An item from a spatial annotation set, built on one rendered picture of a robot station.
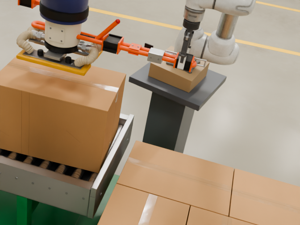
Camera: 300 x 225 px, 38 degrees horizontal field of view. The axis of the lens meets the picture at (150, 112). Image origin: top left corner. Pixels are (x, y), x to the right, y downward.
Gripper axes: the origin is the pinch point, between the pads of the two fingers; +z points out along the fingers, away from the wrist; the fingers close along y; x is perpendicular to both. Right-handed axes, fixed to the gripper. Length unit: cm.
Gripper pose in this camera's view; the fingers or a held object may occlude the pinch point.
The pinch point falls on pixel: (182, 60)
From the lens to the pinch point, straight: 205.2
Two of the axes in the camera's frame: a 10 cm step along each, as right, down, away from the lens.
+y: -2.3, 5.1, -8.3
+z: -1.7, 8.2, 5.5
